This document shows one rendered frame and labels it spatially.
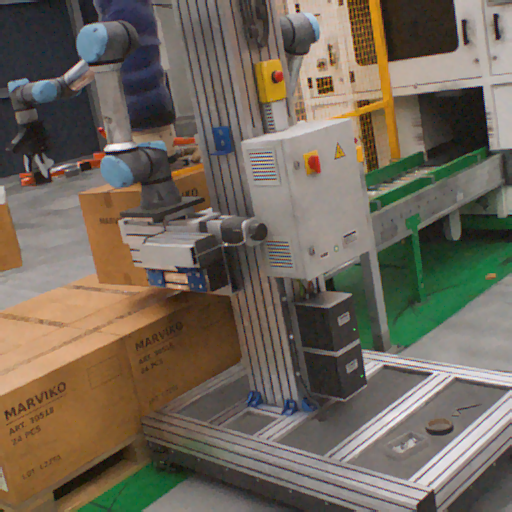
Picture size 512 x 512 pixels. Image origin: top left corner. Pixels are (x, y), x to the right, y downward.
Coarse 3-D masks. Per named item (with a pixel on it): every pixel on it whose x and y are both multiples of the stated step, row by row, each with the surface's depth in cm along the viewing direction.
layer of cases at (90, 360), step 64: (0, 320) 367; (64, 320) 348; (128, 320) 330; (192, 320) 339; (0, 384) 286; (64, 384) 294; (128, 384) 315; (192, 384) 340; (0, 448) 276; (64, 448) 295
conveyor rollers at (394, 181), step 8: (416, 168) 536; (424, 168) 532; (432, 168) 527; (392, 176) 528; (400, 176) 524; (408, 176) 515; (416, 176) 511; (384, 184) 503; (392, 184) 499; (400, 184) 495; (368, 192) 490; (376, 192) 486
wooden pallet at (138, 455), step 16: (112, 448) 311; (128, 448) 322; (144, 448) 322; (128, 464) 322; (144, 464) 323; (64, 480) 295; (96, 480) 314; (112, 480) 312; (32, 496) 286; (48, 496) 291; (64, 496) 307; (80, 496) 304; (96, 496) 306
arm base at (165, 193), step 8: (168, 176) 284; (144, 184) 284; (152, 184) 283; (160, 184) 283; (168, 184) 284; (144, 192) 285; (152, 192) 283; (160, 192) 283; (168, 192) 284; (176, 192) 286; (144, 200) 285; (152, 200) 283; (160, 200) 283; (168, 200) 283; (176, 200) 285; (144, 208) 285; (152, 208) 283
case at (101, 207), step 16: (176, 176) 331; (192, 176) 333; (80, 192) 338; (96, 192) 331; (112, 192) 323; (128, 192) 317; (192, 192) 333; (208, 192) 340; (96, 208) 333; (112, 208) 326; (128, 208) 320; (96, 224) 336; (112, 224) 329; (96, 240) 340; (112, 240) 332; (96, 256) 343; (112, 256) 336; (128, 256) 329; (96, 272) 346; (112, 272) 339; (128, 272) 332; (144, 272) 325
